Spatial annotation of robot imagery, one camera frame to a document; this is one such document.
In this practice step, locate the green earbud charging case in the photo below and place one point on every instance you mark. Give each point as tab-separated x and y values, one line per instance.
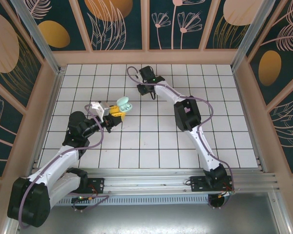
123	100

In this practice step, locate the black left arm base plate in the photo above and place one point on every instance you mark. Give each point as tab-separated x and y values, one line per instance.
97	182

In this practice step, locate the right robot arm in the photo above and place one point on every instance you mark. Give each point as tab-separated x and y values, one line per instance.
168	93

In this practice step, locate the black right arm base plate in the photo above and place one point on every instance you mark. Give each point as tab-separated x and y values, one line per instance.
197	182

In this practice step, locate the grey metal base sheet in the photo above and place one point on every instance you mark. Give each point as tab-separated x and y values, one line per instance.
146	219

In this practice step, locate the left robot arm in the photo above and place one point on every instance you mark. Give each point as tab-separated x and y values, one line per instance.
53	165

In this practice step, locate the long aluminium mounting rail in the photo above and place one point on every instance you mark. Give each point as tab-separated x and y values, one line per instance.
146	181

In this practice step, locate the aluminium table side rail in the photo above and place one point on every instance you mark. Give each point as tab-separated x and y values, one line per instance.
48	122
247	122

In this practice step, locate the aluminium frame post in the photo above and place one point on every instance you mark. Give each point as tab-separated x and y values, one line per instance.
37	36
251	36

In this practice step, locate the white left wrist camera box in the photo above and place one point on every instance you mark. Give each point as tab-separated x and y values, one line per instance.
103	109

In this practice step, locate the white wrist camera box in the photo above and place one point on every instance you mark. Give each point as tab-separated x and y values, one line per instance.
103	109
138	75

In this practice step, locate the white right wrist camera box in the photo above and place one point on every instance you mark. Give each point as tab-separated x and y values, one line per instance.
138	75

